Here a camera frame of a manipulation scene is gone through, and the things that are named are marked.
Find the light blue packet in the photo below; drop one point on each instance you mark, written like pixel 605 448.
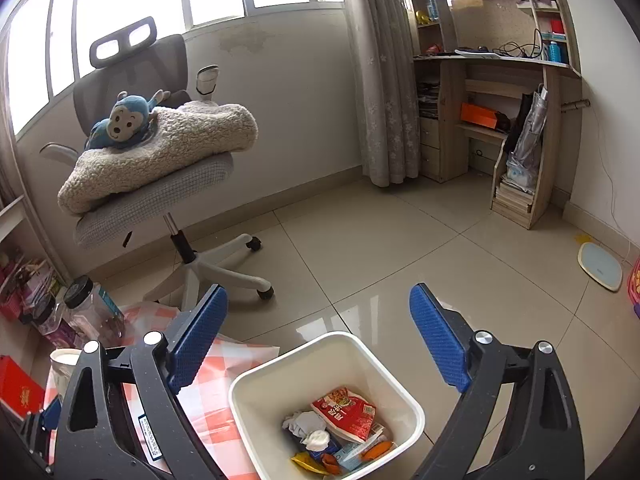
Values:
pixel 347 457

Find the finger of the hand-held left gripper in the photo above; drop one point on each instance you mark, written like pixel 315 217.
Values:
pixel 52 415

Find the white trash bin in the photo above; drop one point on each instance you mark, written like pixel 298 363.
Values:
pixel 280 375

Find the red patterned container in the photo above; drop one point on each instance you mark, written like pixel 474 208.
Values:
pixel 635 290

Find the white paper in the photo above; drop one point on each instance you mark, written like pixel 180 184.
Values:
pixel 300 421

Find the purple label nut jar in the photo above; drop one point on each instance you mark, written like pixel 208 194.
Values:
pixel 50 320

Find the wooden desk with shelves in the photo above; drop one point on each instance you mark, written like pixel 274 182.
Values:
pixel 500 25

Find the blue bottle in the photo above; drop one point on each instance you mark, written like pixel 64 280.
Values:
pixel 554 51

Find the clear jar with black lid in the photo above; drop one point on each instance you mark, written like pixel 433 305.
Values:
pixel 85 310

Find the grey curtain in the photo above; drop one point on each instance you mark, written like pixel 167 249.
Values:
pixel 385 85

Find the orange checked tablecloth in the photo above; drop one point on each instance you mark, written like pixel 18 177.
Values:
pixel 220 360

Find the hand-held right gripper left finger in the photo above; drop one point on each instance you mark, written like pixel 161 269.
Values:
pixel 197 340

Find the red gift box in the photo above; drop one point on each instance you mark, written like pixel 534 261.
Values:
pixel 17 385

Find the orange box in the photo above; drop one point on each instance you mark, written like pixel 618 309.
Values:
pixel 477 116

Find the white bathroom scale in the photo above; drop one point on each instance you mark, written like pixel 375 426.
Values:
pixel 600 265

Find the silver bag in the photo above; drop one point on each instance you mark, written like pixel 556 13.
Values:
pixel 527 135

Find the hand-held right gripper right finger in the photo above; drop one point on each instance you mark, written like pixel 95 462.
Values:
pixel 437 340

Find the red snack packet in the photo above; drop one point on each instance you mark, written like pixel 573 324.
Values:
pixel 345 410

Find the white shelf desk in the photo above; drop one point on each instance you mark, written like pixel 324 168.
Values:
pixel 10 220

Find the stack of magazines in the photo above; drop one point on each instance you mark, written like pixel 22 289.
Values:
pixel 428 100

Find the blue monkey plush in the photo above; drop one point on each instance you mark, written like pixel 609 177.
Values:
pixel 120 120

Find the white paper towel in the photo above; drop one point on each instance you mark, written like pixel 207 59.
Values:
pixel 316 440

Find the stack of books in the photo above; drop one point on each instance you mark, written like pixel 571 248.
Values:
pixel 512 202

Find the grey office chair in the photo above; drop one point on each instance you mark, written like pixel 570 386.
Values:
pixel 150 180

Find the white cup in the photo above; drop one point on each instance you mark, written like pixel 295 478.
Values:
pixel 65 365

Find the black bag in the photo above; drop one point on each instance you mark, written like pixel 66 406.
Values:
pixel 520 110

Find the beige fleece blanket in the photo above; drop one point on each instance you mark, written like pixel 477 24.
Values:
pixel 190 135

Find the yellow snack packet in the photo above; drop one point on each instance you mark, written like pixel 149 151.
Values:
pixel 307 462

